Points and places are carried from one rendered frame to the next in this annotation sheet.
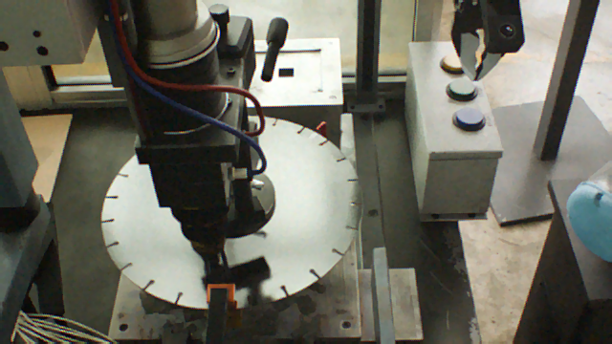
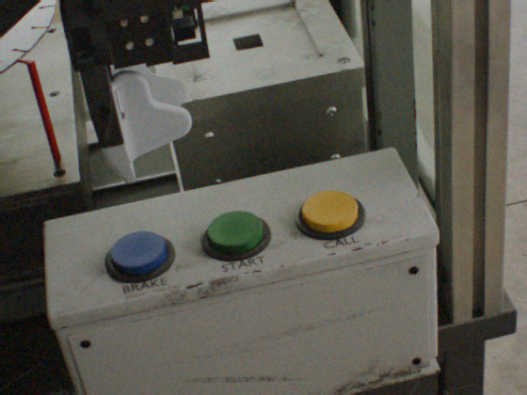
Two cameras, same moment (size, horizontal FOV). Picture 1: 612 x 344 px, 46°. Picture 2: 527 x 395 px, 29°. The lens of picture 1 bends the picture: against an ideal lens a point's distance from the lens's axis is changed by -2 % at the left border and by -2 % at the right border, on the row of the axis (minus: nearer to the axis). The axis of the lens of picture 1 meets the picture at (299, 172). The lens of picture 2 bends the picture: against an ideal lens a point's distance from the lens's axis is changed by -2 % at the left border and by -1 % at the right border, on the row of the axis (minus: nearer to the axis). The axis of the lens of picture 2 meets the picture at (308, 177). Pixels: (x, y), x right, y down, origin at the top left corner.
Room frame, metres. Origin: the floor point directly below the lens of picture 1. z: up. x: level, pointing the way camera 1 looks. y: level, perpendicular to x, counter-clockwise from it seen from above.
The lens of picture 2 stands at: (0.83, -0.84, 1.37)
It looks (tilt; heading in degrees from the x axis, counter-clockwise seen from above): 37 degrees down; 78
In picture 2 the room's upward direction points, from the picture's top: 6 degrees counter-clockwise
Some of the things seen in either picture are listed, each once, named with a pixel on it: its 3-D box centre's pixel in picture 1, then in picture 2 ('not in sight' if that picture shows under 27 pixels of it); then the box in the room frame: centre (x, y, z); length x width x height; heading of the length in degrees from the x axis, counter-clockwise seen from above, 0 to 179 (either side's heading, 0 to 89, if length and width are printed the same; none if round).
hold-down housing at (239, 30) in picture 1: (229, 97); not in sight; (0.56, 0.06, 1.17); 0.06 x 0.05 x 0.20; 169
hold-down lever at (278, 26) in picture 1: (256, 48); not in sight; (0.59, 0.03, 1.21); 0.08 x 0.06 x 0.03; 178
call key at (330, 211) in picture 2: (454, 65); (330, 217); (0.96, -0.27, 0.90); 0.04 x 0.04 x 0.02
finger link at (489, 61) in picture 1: (488, 47); (145, 129); (0.85, -0.28, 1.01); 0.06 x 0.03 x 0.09; 177
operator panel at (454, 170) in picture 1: (447, 127); (246, 300); (0.89, -0.25, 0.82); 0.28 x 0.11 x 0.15; 178
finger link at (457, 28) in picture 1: (467, 29); not in sight; (0.83, -0.24, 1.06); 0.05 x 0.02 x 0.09; 87
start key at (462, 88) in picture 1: (461, 91); (235, 238); (0.89, -0.26, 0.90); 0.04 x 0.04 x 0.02
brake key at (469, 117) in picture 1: (469, 119); (140, 259); (0.82, -0.26, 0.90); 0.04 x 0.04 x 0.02
